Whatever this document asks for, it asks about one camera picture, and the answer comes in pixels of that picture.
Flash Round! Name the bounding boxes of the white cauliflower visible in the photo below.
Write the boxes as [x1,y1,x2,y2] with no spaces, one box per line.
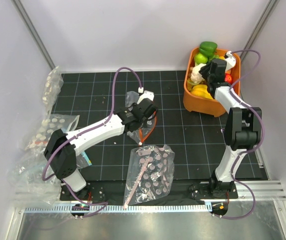
[190,63,206,85]

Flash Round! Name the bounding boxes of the black grid mat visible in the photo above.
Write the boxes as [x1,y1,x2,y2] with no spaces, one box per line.
[50,70,269,181]

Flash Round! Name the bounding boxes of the green bell pepper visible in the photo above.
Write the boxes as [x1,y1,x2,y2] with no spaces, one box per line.
[199,41,218,58]

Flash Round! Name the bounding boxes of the clear bag pink dots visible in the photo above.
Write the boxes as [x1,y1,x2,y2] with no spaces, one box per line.
[123,144,175,210]

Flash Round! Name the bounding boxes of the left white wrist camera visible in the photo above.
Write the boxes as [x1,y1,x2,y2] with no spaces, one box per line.
[136,90,155,104]

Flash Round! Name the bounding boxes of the clear bag white dots upright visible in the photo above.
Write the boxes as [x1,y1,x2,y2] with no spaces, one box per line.
[42,66,64,115]

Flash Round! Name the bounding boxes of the crumpled clear bags pile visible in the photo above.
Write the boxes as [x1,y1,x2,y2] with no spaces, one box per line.
[7,151,61,208]

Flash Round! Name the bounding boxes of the orange plastic basket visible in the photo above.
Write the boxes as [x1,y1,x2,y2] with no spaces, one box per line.
[183,47,241,117]

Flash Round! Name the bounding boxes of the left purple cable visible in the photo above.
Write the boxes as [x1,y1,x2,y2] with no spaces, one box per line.
[41,66,144,216]

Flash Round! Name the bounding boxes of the green apple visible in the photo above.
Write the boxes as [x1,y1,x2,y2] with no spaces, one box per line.
[193,52,209,65]

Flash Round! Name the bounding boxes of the red apple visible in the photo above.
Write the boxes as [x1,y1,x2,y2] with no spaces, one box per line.
[224,73,233,85]

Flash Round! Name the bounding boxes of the brown longan cluster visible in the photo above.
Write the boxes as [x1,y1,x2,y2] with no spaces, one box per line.
[187,66,194,79]

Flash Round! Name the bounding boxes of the aluminium cable rail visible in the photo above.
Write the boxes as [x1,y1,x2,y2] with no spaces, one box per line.
[24,202,212,214]

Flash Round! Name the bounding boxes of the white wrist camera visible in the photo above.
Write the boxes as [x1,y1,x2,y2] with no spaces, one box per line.
[224,51,237,72]
[136,90,155,104]

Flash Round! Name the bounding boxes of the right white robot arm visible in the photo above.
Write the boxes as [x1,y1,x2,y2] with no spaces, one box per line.
[199,58,262,199]

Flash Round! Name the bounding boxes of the green grapes bunch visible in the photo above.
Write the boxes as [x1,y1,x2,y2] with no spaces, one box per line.
[208,54,219,62]

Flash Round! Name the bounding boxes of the clear bag orange zipper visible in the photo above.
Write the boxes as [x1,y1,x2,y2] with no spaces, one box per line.
[125,91,158,146]

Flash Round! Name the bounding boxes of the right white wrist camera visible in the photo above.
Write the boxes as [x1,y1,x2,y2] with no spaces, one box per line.
[224,51,237,72]

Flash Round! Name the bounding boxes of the clear bag white dots flat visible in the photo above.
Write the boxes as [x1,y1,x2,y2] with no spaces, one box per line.
[21,114,80,152]

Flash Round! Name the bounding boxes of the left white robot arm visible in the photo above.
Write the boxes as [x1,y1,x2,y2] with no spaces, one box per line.
[42,98,159,200]

